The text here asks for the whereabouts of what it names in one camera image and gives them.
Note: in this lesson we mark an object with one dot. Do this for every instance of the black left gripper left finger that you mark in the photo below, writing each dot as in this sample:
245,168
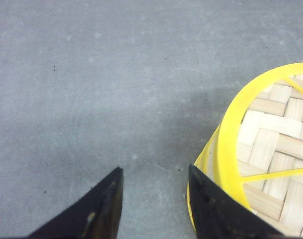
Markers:
95,216

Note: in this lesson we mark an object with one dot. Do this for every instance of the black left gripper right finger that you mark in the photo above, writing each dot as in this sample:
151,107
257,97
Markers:
217,216

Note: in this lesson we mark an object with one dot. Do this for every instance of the woven bamboo steamer lid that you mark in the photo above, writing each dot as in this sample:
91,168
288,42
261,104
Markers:
260,148

